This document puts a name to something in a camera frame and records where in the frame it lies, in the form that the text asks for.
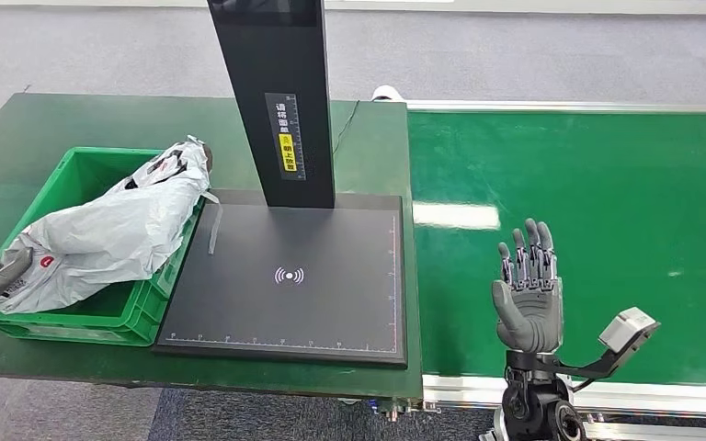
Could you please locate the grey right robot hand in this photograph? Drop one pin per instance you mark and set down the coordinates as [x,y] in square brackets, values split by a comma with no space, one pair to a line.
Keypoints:
[529,316]

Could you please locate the black inbound scanner machine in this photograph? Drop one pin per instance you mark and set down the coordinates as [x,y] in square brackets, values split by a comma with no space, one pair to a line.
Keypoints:
[286,292]

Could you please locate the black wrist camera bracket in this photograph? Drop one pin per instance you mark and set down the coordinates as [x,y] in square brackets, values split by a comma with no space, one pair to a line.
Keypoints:
[584,368]

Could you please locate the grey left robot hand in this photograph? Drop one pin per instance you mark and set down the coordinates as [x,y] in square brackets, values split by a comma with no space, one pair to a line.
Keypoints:
[6,277]

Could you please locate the aluminium conveyor frame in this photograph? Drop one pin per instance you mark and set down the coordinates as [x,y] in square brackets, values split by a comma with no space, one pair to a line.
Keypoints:
[663,399]

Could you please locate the white round conveyor end cap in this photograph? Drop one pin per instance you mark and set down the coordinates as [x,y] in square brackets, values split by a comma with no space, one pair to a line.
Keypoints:
[386,92]

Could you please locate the green conveyor belt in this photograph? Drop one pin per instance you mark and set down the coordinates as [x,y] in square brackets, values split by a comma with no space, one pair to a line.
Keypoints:
[621,213]

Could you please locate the white plastic mailer package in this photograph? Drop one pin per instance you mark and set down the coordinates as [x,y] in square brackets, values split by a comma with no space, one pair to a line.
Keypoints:
[109,237]

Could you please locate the green plastic crate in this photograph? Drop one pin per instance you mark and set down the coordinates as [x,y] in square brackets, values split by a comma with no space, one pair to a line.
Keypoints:
[115,319]

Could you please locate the dark green table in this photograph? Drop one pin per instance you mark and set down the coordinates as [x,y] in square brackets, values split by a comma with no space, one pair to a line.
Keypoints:
[54,118]

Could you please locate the metal fittings under table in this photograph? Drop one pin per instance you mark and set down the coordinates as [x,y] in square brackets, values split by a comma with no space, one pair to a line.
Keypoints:
[398,409]

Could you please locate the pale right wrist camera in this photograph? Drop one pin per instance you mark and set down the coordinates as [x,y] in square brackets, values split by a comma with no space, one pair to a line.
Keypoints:
[624,329]

